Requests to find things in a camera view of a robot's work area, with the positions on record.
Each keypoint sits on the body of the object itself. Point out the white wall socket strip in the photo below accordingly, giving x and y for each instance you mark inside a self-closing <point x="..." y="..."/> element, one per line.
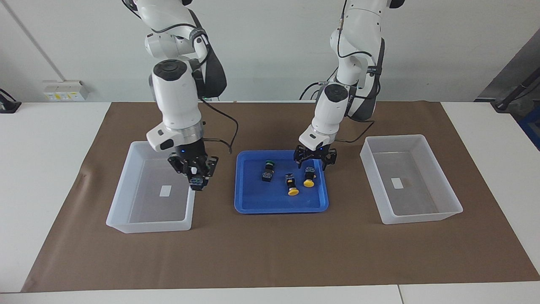
<point x="65" y="90"/>

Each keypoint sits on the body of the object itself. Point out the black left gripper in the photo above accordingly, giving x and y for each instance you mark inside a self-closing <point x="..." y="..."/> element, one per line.
<point x="317" y="152"/>

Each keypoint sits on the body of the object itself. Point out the black desk mount base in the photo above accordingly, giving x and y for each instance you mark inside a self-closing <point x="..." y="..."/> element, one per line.
<point x="9" y="106"/>

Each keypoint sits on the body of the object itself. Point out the yellow mushroom push button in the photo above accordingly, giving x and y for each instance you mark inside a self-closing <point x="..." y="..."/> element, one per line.
<point x="309" y="183"/>
<point x="291" y="182"/>

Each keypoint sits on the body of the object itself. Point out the black tripod leg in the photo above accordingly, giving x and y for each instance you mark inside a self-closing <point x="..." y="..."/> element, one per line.
<point x="502" y="105"/>

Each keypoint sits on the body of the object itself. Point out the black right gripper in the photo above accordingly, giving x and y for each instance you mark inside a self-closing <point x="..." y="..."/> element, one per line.
<point x="190" y="154"/>

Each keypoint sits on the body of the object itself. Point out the blue plastic crate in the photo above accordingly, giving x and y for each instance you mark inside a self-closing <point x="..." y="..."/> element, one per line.
<point x="533" y="131"/>

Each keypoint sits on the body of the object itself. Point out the small white paper label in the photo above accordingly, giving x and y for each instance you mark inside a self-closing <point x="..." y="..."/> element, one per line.
<point x="166" y="191"/>
<point x="397" y="183"/>

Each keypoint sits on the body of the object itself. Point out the blue plastic tray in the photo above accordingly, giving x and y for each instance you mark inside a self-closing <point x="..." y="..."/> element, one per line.
<point x="261" y="198"/>

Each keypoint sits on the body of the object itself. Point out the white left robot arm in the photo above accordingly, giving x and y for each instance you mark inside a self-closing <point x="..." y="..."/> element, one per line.
<point x="333" y="109"/>

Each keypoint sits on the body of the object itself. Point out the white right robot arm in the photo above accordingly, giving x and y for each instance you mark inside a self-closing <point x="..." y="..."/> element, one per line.
<point x="175" y="97"/>

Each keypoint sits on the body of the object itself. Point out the brown paper table mat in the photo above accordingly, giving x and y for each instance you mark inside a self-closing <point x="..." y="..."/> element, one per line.
<point x="270" y="253"/>

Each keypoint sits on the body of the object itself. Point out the green mushroom push button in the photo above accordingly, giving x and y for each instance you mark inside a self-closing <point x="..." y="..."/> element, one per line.
<point x="267" y="174"/>
<point x="197" y="182"/>

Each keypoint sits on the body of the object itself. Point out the translucent white plastic box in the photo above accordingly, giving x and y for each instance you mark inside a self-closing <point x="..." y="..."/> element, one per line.
<point x="147" y="211"/>
<point x="413" y="202"/>

